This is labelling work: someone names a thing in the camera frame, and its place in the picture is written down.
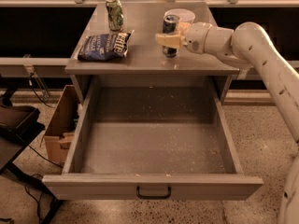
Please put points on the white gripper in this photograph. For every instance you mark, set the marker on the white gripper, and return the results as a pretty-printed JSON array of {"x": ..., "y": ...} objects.
[{"x": 196, "y": 37}]

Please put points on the blue redbull can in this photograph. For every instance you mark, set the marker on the blue redbull can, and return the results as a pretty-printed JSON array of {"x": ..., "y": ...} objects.
[{"x": 170, "y": 27}]

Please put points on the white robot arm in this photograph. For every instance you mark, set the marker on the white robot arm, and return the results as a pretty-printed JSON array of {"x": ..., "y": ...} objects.
[{"x": 246, "y": 46}]

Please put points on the green soda can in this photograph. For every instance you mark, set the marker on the green soda can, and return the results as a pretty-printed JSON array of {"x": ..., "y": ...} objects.
[{"x": 115, "y": 15}]

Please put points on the open grey top drawer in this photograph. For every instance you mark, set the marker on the open grey top drawer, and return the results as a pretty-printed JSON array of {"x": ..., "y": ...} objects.
[{"x": 132, "y": 133}]

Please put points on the white plastic bowl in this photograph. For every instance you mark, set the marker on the white plastic bowl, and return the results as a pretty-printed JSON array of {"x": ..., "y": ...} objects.
[{"x": 184, "y": 14}]

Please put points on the grey metal cabinet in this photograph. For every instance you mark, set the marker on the grey metal cabinet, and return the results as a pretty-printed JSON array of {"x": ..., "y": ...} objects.
[{"x": 144, "y": 19}]

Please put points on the blue chip bag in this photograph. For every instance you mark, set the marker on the blue chip bag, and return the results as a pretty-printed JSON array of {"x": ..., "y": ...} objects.
[{"x": 104, "y": 47}]

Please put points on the brown cardboard box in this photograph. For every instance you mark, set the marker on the brown cardboard box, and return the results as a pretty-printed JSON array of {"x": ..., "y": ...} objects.
[{"x": 59, "y": 133}]

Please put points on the black chair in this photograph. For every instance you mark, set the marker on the black chair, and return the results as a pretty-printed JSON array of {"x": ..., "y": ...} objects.
[{"x": 18, "y": 129}]

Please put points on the black drawer handle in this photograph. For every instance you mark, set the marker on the black drawer handle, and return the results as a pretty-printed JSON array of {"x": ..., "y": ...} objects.
[{"x": 153, "y": 193}]

